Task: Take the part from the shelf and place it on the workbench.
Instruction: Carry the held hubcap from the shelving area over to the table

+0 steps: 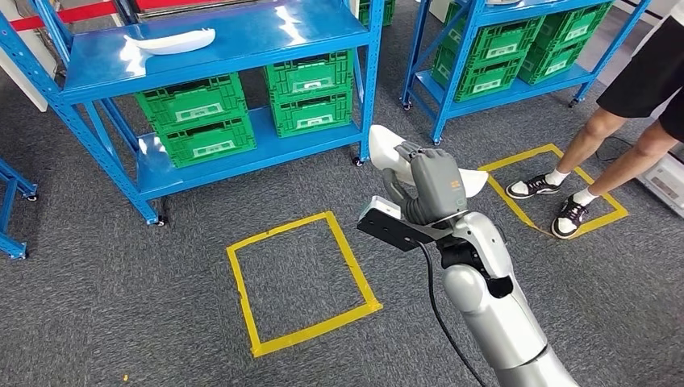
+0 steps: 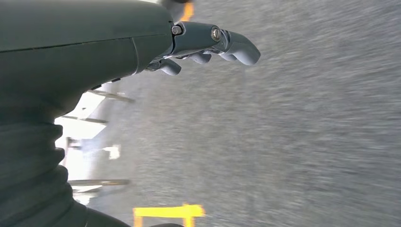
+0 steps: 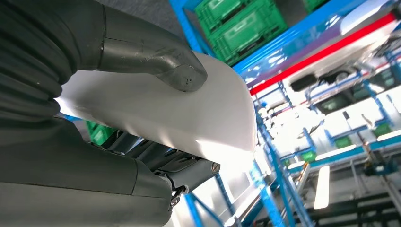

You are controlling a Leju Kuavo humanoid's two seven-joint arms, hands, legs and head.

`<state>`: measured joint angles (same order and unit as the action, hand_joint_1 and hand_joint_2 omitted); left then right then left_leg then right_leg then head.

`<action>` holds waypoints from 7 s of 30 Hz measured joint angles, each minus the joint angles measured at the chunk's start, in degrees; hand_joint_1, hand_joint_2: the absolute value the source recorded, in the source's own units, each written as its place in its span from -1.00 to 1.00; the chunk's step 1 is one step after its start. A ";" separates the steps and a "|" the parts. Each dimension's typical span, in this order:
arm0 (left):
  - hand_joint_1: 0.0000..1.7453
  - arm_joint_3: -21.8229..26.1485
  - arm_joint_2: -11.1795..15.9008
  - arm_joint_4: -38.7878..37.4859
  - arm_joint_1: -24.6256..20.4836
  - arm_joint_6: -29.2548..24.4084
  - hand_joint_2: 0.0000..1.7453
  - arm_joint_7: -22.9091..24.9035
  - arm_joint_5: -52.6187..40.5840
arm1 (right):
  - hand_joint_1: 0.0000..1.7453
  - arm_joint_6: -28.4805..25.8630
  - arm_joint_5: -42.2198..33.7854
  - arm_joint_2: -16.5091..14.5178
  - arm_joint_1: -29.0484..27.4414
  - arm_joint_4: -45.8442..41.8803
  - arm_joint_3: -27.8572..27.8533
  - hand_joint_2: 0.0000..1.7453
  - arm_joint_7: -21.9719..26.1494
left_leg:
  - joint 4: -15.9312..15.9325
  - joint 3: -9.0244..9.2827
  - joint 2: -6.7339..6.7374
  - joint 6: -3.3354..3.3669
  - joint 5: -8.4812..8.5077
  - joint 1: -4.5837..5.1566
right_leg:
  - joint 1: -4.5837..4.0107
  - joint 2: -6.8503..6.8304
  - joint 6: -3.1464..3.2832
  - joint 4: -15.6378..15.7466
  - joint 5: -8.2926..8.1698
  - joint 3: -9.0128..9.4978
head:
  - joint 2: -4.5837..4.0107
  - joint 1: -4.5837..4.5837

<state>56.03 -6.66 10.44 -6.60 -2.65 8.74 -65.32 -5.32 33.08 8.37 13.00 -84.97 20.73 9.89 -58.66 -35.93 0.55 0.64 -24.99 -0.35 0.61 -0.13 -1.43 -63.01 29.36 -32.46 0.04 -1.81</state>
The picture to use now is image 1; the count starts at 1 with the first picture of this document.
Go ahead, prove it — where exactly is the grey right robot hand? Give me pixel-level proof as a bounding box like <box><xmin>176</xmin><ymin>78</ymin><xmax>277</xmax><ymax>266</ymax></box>
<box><xmin>382</xmin><ymin>140</ymin><xmax>469</xmax><ymax>226</ymax></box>

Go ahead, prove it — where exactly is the white plastic shell part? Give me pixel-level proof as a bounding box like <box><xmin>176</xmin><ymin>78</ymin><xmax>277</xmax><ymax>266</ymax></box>
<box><xmin>369</xmin><ymin>124</ymin><xmax>489</xmax><ymax>198</ymax></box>

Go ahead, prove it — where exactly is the blue metal shelf rack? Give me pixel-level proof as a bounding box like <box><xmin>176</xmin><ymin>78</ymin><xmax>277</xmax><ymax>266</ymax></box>
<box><xmin>400</xmin><ymin>0</ymin><xmax>653</xmax><ymax>146</ymax></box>
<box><xmin>0</xmin><ymin>0</ymin><xmax>387</xmax><ymax>227</ymax></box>
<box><xmin>0</xmin><ymin>157</ymin><xmax>39</xmax><ymax>261</ymax></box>

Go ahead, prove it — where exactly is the white shell part with handwriting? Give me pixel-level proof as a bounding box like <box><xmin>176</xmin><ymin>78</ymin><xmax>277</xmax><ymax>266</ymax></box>
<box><xmin>123</xmin><ymin>27</ymin><xmax>217</xmax><ymax>56</ymax></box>

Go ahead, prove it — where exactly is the yellow floor tape square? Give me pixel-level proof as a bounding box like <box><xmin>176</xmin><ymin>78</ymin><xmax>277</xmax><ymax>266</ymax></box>
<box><xmin>477</xmin><ymin>143</ymin><xmax>630</xmax><ymax>239</ymax></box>
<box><xmin>226</xmin><ymin>210</ymin><xmax>384</xmax><ymax>359</ymax></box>

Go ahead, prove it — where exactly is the black and white sneaker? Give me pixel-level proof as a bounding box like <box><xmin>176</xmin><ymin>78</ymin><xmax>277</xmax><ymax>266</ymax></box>
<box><xmin>504</xmin><ymin>173</ymin><xmax>562</xmax><ymax>201</ymax></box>
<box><xmin>550</xmin><ymin>194</ymin><xmax>590</xmax><ymax>239</ymax></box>

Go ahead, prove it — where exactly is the grey electronic box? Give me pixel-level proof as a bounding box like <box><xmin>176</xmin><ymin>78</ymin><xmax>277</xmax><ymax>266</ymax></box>
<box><xmin>636</xmin><ymin>155</ymin><xmax>684</xmax><ymax>219</ymax></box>

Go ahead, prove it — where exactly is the person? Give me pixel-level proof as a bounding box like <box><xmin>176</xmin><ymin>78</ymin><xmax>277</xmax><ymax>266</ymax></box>
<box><xmin>504</xmin><ymin>0</ymin><xmax>684</xmax><ymax>239</ymax></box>

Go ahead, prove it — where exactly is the red barrier belt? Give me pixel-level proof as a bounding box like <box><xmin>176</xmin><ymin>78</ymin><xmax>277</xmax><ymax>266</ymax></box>
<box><xmin>9</xmin><ymin>0</ymin><xmax>236</xmax><ymax>32</ymax></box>

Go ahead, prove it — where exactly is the white table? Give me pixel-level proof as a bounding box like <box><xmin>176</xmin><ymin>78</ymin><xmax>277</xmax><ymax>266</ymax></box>
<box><xmin>0</xmin><ymin>15</ymin><xmax>57</xmax><ymax>113</ymax></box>

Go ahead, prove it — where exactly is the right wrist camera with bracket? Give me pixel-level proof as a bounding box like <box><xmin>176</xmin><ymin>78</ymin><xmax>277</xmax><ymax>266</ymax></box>
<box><xmin>356</xmin><ymin>195</ymin><xmax>455</xmax><ymax>253</ymax></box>

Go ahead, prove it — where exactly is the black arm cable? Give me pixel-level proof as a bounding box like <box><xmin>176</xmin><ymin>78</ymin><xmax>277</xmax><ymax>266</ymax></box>
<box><xmin>416</xmin><ymin>243</ymin><xmax>487</xmax><ymax>387</ymax></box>

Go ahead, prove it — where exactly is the thin black floor cable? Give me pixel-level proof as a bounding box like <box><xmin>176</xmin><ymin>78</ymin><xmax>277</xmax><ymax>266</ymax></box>
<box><xmin>595</xmin><ymin>135</ymin><xmax>638</xmax><ymax>164</ymax></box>

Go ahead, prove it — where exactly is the black barrier post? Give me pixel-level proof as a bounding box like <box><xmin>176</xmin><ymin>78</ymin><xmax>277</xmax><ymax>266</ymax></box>
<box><xmin>111</xmin><ymin>0</ymin><xmax>141</xmax><ymax>25</ymax></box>

